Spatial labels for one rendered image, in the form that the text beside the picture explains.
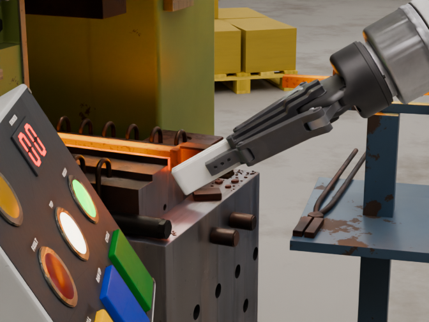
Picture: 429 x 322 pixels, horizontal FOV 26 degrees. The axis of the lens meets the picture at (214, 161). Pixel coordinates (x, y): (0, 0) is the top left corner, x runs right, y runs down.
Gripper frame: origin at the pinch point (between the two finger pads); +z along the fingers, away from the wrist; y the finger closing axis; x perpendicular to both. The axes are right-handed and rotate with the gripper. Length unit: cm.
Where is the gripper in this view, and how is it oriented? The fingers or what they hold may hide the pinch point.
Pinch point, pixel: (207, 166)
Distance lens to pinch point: 97.6
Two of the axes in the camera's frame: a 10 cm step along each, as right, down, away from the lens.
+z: -8.7, 4.9, 1.2
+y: -0.3, -2.9, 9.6
